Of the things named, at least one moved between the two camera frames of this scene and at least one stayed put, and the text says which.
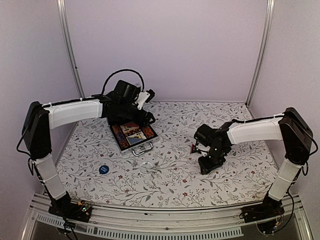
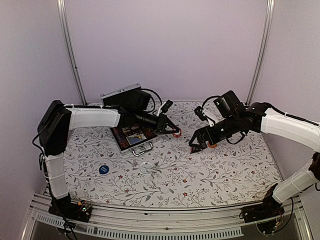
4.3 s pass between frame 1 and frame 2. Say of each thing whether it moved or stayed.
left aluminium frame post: stayed
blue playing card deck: stayed
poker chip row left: stayed
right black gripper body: moved
